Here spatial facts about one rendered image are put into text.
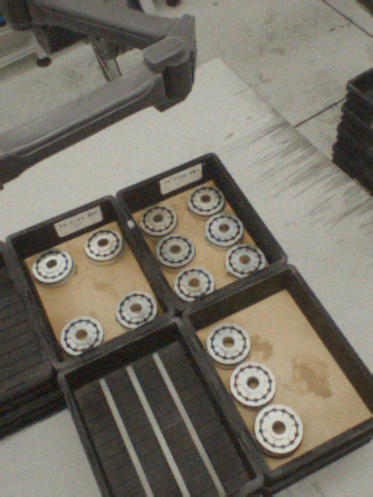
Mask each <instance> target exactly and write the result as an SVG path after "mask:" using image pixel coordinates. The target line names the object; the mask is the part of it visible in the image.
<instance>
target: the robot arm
mask: <svg viewBox="0 0 373 497"><path fill-rule="evenodd" d="M0 16H3V17H4V18H5V20H6V22H7V25H8V27H9V28H10V29H11V30H13V31H16V32H26V31H30V30H37V31H40V32H45V31H47V30H48V29H49V28H50V27H51V25H52V24H55V26H59V27H63V28H68V29H71V30H75V31H78V32H82V33H85V34H87V35H91V36H94V37H98V38H102V39H106V40H109V41H113V42H116V43H119V44H120V45H123V46H127V47H130V48H133V49H136V50H142V51H143V55H144V60H143V61H141V62H140V64H139V63H138V65H137V67H136V68H133V69H132V70H130V71H129V72H127V73H126V74H124V75H122V76H121V77H119V78H117V79H115V80H113V81H111V82H109V83H106V84H104V85H102V86H100V87H98V88H96V89H94V90H92V91H90V92H89V93H87V94H84V95H82V96H80V97H78V98H76V99H74V101H73V100H72V102H70V103H68V104H66V105H64V106H62V107H60V108H57V109H55V110H53V111H51V112H49V113H47V114H45V115H42V116H39V117H37V118H35V119H33V120H31V121H29V122H27V123H25V124H23V125H22V126H20V127H18V128H15V129H13V130H9V131H6V132H3V133H0V192H1V191H3V189H4V190H5V187H4V184H6V183H8V182H11V181H13V180H14V179H16V178H18V177H19V176H20V175H21V174H22V173H23V172H24V171H26V170H27V169H30V168H31V167H33V166H35V165H36V164H38V163H40V162H42V161H43V160H45V159H47V158H49V157H51V156H53V155H55V154H57V153H59V152H61V151H63V150H65V149H69V148H70V147H72V146H73V145H75V144H77V143H79V142H81V141H83V140H85V139H87V138H89V137H91V136H93V135H95V134H97V133H99V132H100V131H102V130H104V129H106V128H108V127H110V126H112V125H114V124H116V123H118V122H121V121H123V120H125V119H127V118H129V117H131V116H132V115H133V114H135V113H138V112H140V111H142V110H144V109H146V108H149V107H154V108H155V109H156V110H158V112H159V113H161V114H162V113H164V111H166V110H168V109H170V108H172V107H173V106H175V105H177V104H179V103H182V102H184V101H186V99H187V98H188V96H189V95H190V94H191V92H192V89H193V85H194V81H195V71H196V60H197V48H196V37H195V34H196V32H195V16H193V15H189V14H183V16H182V17H160V16H155V15H151V14H147V13H144V12H139V11H135V10H131V9H128V8H124V7H121V6H117V5H114V4H110V3H106V2H101V1H98V0H0Z"/></svg>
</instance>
